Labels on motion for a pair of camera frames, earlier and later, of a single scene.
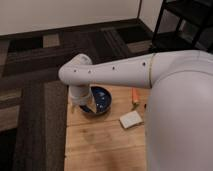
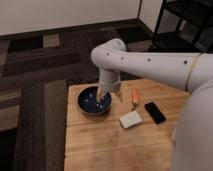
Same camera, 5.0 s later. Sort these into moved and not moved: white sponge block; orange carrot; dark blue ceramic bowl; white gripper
Moved: white gripper
Not moved: dark blue ceramic bowl; orange carrot; white sponge block
